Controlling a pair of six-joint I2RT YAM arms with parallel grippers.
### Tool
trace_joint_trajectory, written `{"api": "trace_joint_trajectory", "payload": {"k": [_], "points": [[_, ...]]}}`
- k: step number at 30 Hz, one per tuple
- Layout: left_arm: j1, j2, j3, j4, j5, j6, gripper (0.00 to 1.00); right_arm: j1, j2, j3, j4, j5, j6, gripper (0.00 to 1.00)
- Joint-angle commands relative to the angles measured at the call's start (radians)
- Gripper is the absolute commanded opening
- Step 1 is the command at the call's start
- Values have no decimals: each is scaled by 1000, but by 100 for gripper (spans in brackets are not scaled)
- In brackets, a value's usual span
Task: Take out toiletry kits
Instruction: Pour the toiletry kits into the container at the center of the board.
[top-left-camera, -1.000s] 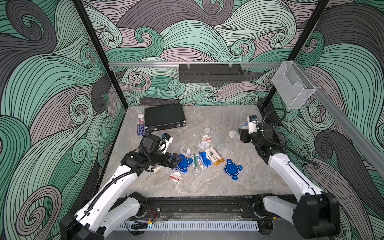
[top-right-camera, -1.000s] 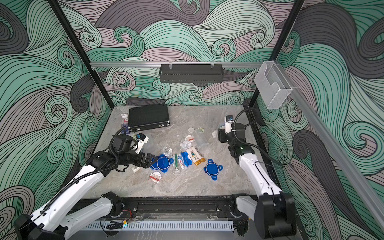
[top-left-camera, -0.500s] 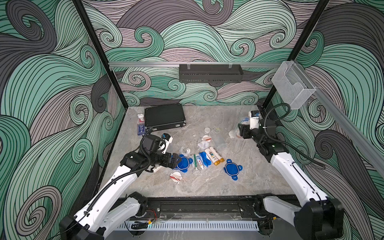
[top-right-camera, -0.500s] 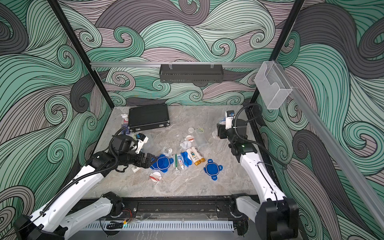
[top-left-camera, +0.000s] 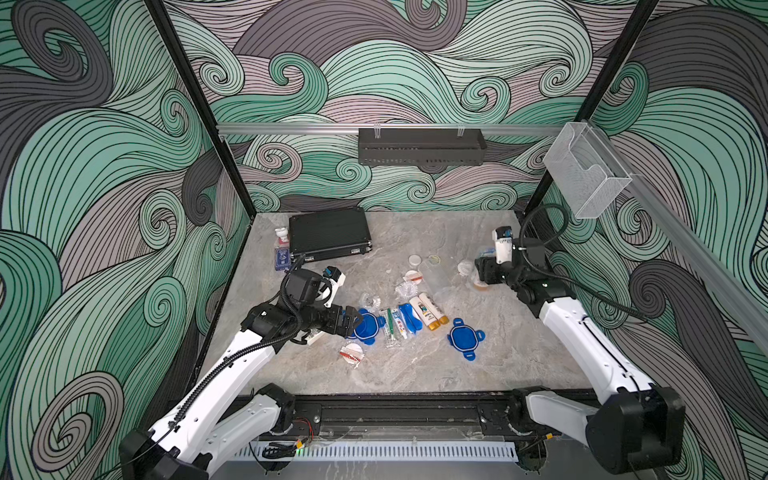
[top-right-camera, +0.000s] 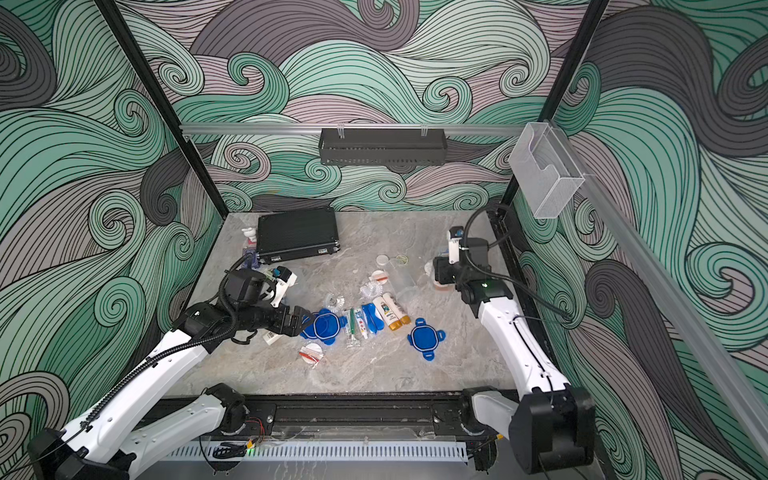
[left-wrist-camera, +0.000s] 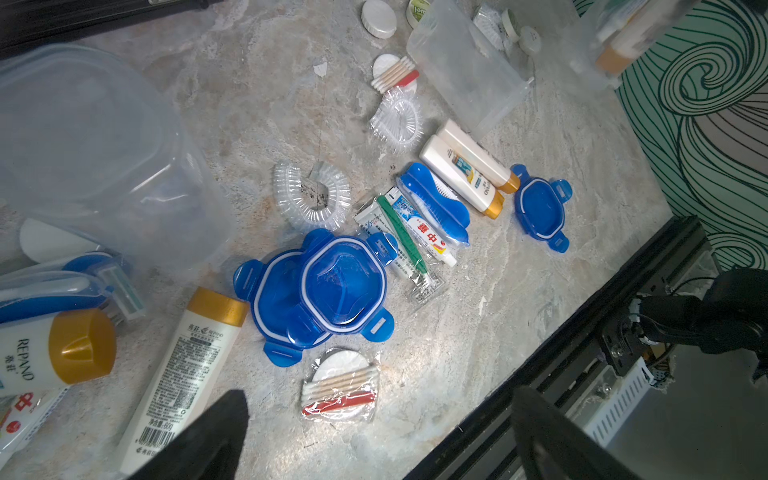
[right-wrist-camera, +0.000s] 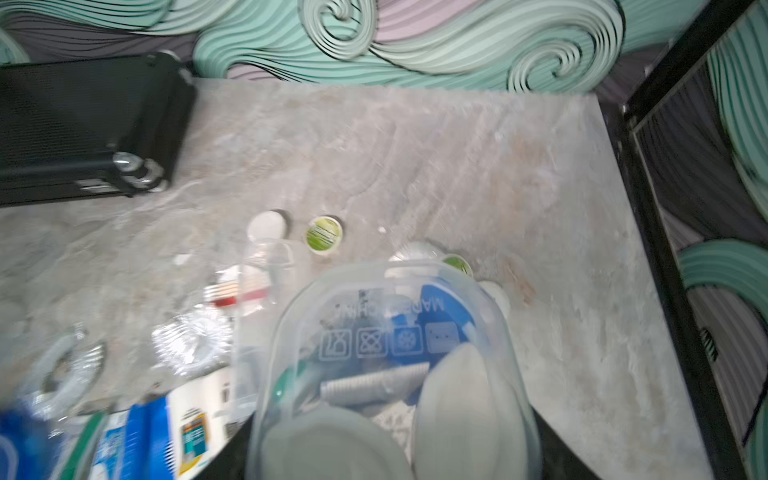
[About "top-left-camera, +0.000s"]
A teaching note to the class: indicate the black wall shelf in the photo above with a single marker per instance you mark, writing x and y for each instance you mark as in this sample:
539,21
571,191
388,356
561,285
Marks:
433,148

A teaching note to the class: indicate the blue toothbrush packet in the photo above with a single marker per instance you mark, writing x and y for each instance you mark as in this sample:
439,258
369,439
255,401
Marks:
411,319

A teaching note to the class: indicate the green toothpaste packet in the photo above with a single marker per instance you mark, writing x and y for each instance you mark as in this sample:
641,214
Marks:
395,332

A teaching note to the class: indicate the clear acrylic wall holder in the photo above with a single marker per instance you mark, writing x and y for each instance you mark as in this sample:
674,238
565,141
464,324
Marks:
588,170

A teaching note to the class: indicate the black ribbed case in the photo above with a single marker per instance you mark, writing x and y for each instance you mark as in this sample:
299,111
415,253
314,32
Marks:
329,234

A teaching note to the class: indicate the crumpled clear wrapper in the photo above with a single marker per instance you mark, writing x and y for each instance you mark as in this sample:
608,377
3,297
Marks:
407,290

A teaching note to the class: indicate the white tube orange cap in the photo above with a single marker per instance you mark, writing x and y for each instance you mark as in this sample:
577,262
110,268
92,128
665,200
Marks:
434,309
424,314
314,336

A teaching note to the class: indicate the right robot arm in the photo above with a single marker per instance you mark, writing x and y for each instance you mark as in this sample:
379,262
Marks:
636,424

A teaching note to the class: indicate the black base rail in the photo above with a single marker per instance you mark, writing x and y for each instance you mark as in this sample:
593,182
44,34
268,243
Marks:
489,413

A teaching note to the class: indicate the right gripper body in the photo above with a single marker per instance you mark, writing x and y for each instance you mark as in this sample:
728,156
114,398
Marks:
494,272

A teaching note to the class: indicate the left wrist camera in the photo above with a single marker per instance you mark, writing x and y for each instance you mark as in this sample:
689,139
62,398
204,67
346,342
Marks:
333,280

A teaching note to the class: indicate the round red white packet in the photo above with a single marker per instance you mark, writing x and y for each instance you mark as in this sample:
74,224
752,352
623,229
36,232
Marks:
352,353

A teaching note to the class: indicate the white perforated cable duct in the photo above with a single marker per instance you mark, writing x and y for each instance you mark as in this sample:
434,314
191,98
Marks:
447,451

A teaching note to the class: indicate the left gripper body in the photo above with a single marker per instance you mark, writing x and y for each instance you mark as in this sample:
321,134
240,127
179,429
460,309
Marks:
329,317

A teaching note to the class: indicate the blue playing card box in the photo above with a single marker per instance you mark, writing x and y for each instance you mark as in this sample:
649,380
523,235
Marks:
283,260

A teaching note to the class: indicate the aluminium wall rail right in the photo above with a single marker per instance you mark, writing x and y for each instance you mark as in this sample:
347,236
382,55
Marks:
662,192

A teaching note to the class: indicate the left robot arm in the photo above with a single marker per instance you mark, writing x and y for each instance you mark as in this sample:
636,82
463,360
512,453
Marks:
196,437

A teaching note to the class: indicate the white pink small bottle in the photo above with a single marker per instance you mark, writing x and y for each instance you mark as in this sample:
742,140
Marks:
282,238

